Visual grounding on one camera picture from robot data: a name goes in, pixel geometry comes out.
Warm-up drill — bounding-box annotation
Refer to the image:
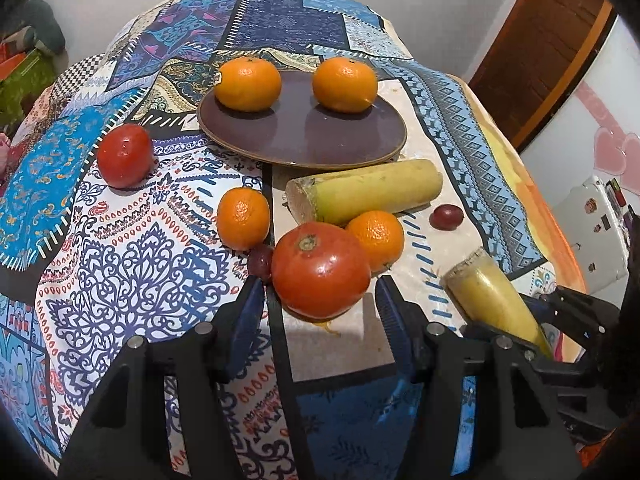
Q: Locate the large red tomato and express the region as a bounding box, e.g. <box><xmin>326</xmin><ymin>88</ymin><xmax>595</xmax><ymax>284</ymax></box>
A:
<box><xmin>271</xmin><ymin>222</ymin><xmax>371</xmax><ymax>322</ymax></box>

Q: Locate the green storage box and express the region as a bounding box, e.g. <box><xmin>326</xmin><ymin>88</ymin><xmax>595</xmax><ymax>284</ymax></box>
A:
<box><xmin>1</xmin><ymin>50</ymin><xmax>55</xmax><ymax>131</ymax></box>

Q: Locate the large orange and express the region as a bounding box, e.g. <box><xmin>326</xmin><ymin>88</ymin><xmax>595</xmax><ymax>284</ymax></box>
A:
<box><xmin>214</xmin><ymin>56</ymin><xmax>282</xmax><ymax>113</ymax></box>
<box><xmin>311</xmin><ymin>58</ymin><xmax>378</xmax><ymax>114</ymax></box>

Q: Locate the grey plush toy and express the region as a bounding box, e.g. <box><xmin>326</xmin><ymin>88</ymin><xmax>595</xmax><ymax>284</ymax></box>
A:
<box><xmin>1</xmin><ymin>0</ymin><xmax>66</xmax><ymax>56</ymax></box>

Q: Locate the dark red grape left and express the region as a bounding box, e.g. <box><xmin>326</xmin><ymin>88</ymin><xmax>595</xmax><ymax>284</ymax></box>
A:
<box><xmin>247</xmin><ymin>244</ymin><xmax>273</xmax><ymax>283</ymax></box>

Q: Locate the small red tomato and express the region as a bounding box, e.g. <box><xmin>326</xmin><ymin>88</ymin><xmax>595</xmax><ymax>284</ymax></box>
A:
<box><xmin>96</xmin><ymin>124</ymin><xmax>154</xmax><ymax>190</ymax></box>

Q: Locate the white sticker-covered object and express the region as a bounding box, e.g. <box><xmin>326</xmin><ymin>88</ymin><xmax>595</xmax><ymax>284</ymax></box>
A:
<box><xmin>552</xmin><ymin>176</ymin><xmax>629</xmax><ymax>295</ymax></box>

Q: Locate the purple round plate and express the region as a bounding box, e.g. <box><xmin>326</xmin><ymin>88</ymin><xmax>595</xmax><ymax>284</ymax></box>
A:
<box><xmin>198</xmin><ymin>70</ymin><xmax>408</xmax><ymax>170</ymax></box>

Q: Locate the dark red grape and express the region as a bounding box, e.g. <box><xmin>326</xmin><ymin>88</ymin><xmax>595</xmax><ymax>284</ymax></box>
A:
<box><xmin>430</xmin><ymin>204</ymin><xmax>464</xmax><ymax>231</ymax></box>
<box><xmin>247</xmin><ymin>244</ymin><xmax>273</xmax><ymax>283</ymax></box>

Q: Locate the small tangerine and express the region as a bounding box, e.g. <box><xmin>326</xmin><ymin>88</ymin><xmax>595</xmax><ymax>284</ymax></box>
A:
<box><xmin>216</xmin><ymin>188</ymin><xmax>271</xmax><ymax>252</ymax></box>
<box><xmin>345</xmin><ymin>210</ymin><xmax>405</xmax><ymax>274</ymax></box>

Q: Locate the brown wooden door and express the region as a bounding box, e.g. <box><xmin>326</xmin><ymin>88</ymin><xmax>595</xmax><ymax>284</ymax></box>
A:
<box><xmin>470</xmin><ymin>0</ymin><xmax>617</xmax><ymax>151</ymax></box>

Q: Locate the dark red grape right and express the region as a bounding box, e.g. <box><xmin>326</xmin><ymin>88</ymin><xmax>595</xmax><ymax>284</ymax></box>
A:
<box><xmin>430</xmin><ymin>204</ymin><xmax>464</xmax><ymax>231</ymax></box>

